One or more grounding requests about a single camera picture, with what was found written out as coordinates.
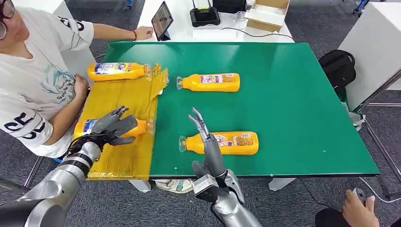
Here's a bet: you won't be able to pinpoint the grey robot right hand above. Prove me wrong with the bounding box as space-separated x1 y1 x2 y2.
188 107 228 181

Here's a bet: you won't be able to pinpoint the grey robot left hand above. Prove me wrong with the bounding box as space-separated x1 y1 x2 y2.
91 105 139 147

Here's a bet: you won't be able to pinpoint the orange drink bottle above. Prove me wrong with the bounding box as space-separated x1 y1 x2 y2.
73 117 156 140
176 72 241 93
178 131 260 156
87 62 153 82

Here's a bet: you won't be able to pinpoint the yellow plastic sheet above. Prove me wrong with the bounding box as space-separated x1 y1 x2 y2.
73 64 170 182

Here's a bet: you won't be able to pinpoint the person's right hand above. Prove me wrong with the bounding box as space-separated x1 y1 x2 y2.
72 73 90 103

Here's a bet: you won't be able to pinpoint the person's hand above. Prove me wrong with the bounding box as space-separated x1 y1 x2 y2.
72 73 90 103
134 26 154 41

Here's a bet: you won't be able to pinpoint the white shoe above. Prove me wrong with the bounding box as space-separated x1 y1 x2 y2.
155 178 195 194

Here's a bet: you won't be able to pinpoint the white table foot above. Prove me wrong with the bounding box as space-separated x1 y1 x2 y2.
268 177 296 192
128 179 152 193

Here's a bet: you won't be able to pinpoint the green table mat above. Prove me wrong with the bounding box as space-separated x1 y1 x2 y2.
102 41 381 179

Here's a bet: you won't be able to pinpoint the metal stool leg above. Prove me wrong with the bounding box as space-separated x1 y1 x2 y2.
23 156 44 189

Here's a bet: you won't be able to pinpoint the person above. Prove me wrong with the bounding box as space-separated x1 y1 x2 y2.
0 0 154 159

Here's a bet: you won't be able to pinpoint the person's left hand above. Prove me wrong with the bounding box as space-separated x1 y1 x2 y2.
134 26 154 41

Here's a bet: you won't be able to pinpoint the black tablet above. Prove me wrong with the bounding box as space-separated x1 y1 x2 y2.
151 0 174 42

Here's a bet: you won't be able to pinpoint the black box device with antennas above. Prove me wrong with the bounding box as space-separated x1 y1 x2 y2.
190 0 221 27

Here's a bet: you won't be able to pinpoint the cardboard box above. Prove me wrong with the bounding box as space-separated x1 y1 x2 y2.
244 0 290 33

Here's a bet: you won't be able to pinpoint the crumpled pale plastic bag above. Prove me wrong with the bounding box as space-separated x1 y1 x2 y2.
341 102 366 132

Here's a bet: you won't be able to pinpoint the handheld controller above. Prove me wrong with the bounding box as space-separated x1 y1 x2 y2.
352 187 366 204

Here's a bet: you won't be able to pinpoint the black backpack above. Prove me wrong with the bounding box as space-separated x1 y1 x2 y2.
318 49 357 98

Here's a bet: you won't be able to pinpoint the black case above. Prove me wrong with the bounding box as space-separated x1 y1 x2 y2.
213 0 251 14

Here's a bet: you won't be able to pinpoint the black eyeglasses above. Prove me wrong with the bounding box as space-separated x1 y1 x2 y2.
0 0 16 41

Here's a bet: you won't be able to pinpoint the operator's hand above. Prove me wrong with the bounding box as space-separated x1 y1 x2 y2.
341 189 380 227

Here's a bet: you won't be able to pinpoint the white side table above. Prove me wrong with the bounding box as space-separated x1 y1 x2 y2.
338 2 401 201

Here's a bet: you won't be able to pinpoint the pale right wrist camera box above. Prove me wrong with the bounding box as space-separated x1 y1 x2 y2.
192 174 220 203

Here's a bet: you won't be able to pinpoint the black floor cable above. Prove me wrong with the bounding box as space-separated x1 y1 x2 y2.
297 178 327 208

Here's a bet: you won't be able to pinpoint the white cable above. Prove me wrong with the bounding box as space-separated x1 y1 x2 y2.
358 177 401 204

